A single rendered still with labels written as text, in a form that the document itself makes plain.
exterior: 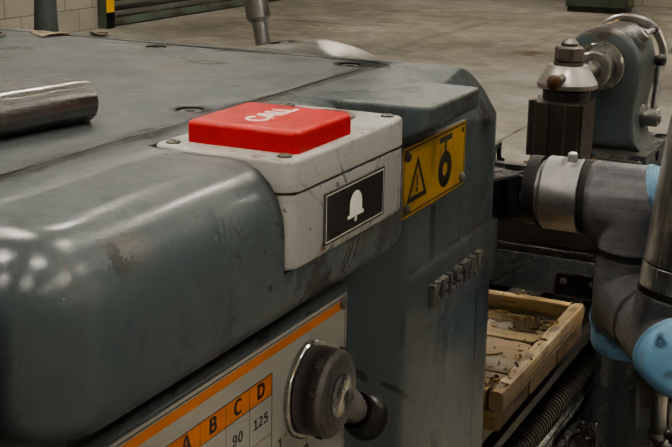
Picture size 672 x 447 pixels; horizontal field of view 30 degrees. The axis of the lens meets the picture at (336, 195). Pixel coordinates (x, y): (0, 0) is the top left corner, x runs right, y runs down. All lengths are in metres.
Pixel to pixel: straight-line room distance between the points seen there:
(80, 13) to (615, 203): 10.57
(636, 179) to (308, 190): 0.70
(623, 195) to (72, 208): 0.82
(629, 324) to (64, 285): 0.79
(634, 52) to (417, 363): 1.41
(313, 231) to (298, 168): 0.04
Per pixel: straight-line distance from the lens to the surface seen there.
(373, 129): 0.64
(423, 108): 0.71
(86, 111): 0.65
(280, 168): 0.57
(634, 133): 2.23
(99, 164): 0.56
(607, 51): 2.17
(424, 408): 0.85
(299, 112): 0.62
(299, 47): 1.10
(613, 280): 1.26
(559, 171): 1.26
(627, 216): 1.24
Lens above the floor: 1.38
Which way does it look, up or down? 14 degrees down
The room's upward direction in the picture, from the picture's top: 1 degrees clockwise
